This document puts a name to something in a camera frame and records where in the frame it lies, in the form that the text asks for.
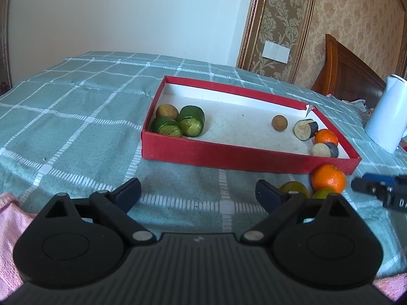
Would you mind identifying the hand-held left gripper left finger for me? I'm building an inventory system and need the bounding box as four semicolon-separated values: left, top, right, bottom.
41;178;157;246

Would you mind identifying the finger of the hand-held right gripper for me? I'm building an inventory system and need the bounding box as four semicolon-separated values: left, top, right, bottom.
363;173;399;185
351;178;388;198

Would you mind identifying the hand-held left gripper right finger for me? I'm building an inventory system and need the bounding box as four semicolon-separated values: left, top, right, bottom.
240;179;353;246

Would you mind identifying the green tangerine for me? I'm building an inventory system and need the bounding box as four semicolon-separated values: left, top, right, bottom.
279;181;310;198
312;188;338;200

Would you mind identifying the orange tangerine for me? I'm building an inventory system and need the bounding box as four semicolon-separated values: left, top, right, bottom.
312;164;346;194
314;129;339;147

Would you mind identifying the dark eggplant piece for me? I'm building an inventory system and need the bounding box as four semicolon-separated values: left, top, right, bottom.
293;118;319;141
311;142;340;159

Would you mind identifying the red cardboard box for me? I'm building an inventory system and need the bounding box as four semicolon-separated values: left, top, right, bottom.
141;75;362;176

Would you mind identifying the small brown round fruit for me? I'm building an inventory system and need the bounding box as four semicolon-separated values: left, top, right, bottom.
272;115;289;132

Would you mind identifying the green cucumber piece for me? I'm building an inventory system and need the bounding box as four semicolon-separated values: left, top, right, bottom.
177;105;205;138
150;116;184;138

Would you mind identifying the brown kiwi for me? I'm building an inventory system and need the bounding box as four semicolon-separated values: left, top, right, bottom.
155;104;179;120

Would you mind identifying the white electric kettle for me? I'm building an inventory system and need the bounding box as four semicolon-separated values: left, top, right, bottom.
364;74;407;154

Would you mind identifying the green checked tablecloth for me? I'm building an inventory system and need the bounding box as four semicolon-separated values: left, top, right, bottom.
0;50;407;281

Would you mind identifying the pale pink garment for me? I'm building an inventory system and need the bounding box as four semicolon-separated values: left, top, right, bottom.
326;93;367;106

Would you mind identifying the wooden headboard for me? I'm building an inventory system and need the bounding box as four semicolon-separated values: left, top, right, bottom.
311;34;387;109

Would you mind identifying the pink cloth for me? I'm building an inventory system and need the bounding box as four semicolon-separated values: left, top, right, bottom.
0;192;36;297

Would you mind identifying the gold framed wallpaper panel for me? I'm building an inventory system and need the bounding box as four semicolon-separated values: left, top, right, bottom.
237;0;319;85

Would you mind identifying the white wall switch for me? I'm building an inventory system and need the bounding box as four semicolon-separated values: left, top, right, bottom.
264;40;292;64

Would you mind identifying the brown door frame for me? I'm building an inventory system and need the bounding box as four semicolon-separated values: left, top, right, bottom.
0;0;16;93

